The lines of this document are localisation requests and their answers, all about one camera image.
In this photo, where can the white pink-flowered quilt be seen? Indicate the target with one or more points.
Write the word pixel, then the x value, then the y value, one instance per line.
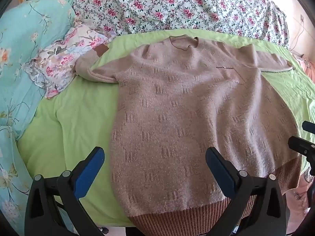
pixel 172 7

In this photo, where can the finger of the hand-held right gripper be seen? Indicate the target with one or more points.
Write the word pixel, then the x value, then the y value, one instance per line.
pixel 309 127
pixel 301 145

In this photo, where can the turquoise floral quilt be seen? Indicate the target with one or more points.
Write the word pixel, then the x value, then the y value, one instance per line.
pixel 22 41

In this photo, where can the light green bed sheet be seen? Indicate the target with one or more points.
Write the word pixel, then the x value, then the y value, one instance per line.
pixel 73 127

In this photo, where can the beige knitted sweater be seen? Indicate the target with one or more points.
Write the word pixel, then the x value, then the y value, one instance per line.
pixel 184 115

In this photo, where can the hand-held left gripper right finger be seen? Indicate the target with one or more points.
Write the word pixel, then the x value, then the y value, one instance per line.
pixel 219 169

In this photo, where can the pastel floral ruffled pillow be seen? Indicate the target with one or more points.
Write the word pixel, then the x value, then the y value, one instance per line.
pixel 61 56

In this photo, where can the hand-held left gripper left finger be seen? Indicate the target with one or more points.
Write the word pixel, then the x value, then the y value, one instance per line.
pixel 91 174

